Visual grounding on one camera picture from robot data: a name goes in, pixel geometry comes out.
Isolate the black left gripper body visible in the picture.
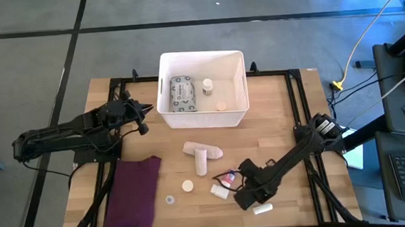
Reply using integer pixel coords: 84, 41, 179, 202
103, 97, 145, 126

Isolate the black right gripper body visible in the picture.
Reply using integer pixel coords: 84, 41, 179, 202
230, 156, 279, 213

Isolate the pink labelled bottle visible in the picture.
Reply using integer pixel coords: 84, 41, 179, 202
221, 168, 237, 188

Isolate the small beige bandage roll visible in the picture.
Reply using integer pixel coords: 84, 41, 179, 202
193, 147, 210, 178

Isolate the wet wipes pack blue print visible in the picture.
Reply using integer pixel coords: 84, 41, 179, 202
167, 74, 198, 114

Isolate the round beige wooden disc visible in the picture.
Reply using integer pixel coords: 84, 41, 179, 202
181, 178, 195, 193

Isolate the white plastic basket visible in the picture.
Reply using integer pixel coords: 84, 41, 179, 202
153, 47, 252, 133

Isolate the white labelled pill bottle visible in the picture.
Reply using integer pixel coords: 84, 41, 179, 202
201, 78, 214, 97

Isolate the white plastic bottle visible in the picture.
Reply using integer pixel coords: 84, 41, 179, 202
209, 183, 231, 202
252, 202, 274, 216

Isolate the purple cloth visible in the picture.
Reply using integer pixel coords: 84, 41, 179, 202
98, 154, 167, 227

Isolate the black side desk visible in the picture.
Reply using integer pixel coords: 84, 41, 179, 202
369, 41, 405, 223

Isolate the grey floor foot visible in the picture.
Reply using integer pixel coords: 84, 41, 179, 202
354, 59, 377, 70

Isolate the black metal table frame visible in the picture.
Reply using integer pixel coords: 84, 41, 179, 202
51, 53, 366, 227

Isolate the black cable bundle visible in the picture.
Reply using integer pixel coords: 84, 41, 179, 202
323, 70, 405, 120

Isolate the yellow cable with plug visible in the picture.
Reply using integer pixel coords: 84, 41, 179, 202
325, 0, 405, 91

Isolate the beige cable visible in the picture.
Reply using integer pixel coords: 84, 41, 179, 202
342, 61, 405, 128

